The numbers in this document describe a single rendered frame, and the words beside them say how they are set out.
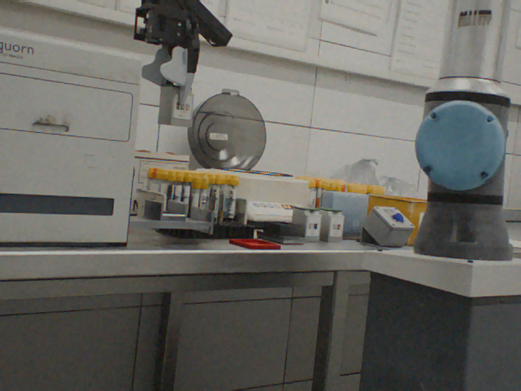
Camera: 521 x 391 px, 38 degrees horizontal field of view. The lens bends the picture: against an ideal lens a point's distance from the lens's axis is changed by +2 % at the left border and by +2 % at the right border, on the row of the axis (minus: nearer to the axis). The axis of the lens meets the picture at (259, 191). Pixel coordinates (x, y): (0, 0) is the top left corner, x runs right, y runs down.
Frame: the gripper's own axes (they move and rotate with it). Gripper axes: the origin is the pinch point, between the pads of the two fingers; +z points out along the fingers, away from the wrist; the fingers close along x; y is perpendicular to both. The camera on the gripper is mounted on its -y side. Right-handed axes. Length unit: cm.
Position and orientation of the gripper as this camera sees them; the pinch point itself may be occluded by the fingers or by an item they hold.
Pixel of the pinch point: (177, 98)
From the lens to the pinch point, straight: 128.6
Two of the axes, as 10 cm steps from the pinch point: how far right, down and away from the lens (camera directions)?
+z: -1.0, 9.9, 0.5
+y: -8.0, -0.5, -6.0
